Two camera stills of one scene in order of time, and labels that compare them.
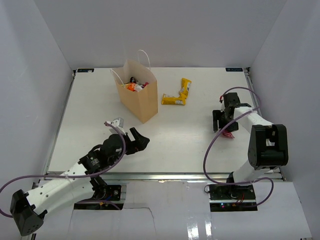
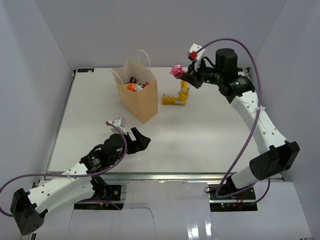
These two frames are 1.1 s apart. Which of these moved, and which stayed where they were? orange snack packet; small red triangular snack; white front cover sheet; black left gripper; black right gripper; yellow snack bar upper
Moved: black right gripper; small red triangular snack
Stayed: black left gripper; orange snack packet; white front cover sheet; yellow snack bar upper
